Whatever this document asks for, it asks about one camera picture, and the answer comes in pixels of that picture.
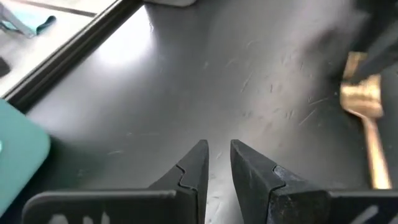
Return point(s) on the teal plastic bin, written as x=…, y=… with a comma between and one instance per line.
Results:
x=21, y=155

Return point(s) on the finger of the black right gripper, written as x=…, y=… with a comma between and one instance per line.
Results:
x=379, y=57

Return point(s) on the teal grey floor object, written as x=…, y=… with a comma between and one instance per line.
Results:
x=31, y=23

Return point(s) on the gold fork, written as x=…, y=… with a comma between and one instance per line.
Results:
x=362, y=96

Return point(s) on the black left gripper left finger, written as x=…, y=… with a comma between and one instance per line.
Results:
x=192, y=186

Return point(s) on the dark grey plastic bin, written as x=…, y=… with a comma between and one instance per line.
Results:
x=171, y=2

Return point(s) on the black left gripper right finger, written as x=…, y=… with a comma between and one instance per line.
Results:
x=264, y=193

